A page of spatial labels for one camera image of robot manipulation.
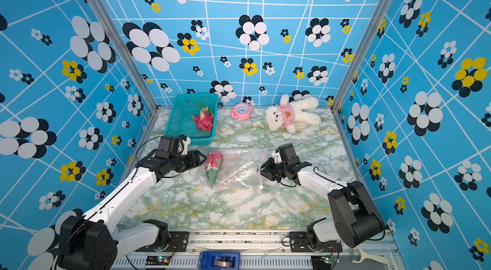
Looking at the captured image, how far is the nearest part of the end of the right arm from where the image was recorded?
2.16ft

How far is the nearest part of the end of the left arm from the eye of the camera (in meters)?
0.60

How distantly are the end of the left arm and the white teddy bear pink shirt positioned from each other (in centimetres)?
48

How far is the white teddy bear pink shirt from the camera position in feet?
3.51
